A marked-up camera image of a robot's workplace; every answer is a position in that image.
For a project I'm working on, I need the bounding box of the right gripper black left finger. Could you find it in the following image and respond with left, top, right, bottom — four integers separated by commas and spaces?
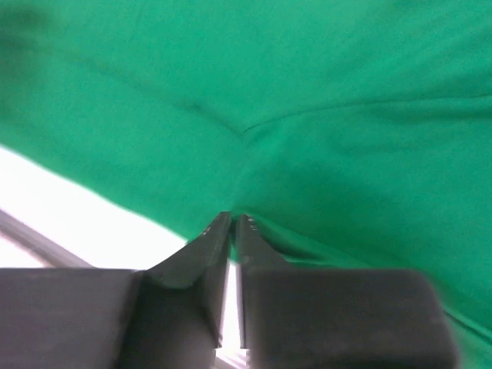
1, 212, 231, 368

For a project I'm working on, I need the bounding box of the green item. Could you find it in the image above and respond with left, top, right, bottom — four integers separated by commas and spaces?
1, 1, 491, 368

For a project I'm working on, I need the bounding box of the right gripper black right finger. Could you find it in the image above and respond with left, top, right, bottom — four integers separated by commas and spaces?
235, 215, 460, 368

